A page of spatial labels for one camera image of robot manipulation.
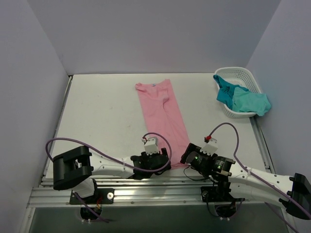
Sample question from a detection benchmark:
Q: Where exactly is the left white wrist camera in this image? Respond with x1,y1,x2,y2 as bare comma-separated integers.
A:
141,137,160,155

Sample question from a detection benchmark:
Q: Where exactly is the purple cable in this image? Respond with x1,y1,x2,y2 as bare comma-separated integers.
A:
45,132,173,173
207,122,297,233

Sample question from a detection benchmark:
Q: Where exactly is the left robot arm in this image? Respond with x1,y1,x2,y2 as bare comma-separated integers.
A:
53,146,171,203

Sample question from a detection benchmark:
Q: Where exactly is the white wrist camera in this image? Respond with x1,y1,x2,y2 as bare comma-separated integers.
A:
141,137,160,155
200,136,218,155

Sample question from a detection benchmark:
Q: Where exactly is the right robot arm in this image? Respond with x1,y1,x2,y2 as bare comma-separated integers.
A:
180,143,311,220

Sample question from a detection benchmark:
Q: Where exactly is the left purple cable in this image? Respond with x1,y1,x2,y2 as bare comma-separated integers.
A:
45,132,173,173

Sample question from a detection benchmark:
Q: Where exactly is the teal t shirt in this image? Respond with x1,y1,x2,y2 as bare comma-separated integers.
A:
213,75,272,116

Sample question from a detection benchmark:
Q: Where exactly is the aluminium mounting rail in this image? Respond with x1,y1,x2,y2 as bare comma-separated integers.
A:
26,176,268,208

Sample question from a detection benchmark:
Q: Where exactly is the right black cable loop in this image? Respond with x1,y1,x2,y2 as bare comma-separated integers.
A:
183,165,209,181

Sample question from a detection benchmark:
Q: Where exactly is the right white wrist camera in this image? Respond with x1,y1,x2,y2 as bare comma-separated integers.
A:
200,136,218,155

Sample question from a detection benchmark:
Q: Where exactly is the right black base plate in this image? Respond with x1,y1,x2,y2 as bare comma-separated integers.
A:
201,186,245,203

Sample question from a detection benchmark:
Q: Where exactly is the pink t shirt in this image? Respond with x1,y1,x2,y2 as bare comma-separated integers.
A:
135,80,190,169

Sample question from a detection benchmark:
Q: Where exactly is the white plastic basket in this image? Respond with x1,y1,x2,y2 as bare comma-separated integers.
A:
214,67,261,118

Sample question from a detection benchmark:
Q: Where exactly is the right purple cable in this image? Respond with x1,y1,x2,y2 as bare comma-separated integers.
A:
207,122,297,233

